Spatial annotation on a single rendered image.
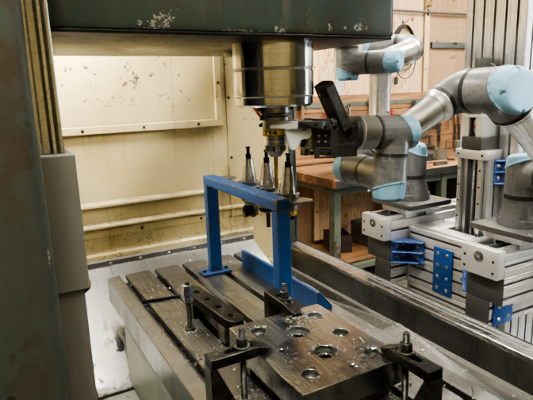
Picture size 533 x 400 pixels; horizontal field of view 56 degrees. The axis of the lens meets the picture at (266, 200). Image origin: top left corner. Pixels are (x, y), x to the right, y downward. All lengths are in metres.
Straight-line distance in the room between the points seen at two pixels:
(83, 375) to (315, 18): 0.68
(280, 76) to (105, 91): 1.08
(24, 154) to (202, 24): 0.40
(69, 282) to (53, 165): 0.15
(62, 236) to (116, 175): 1.30
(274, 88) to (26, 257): 0.56
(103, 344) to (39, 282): 1.20
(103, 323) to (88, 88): 0.82
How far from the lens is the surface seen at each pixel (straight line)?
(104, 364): 1.72
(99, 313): 1.86
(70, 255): 0.70
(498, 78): 1.36
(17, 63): 0.56
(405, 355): 0.98
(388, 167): 1.15
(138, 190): 2.00
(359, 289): 1.97
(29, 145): 0.56
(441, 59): 5.15
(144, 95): 1.97
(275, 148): 1.02
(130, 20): 0.81
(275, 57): 0.96
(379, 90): 2.10
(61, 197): 0.68
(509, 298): 1.76
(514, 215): 1.76
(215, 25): 0.85
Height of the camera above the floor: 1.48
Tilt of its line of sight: 12 degrees down
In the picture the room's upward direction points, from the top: 2 degrees counter-clockwise
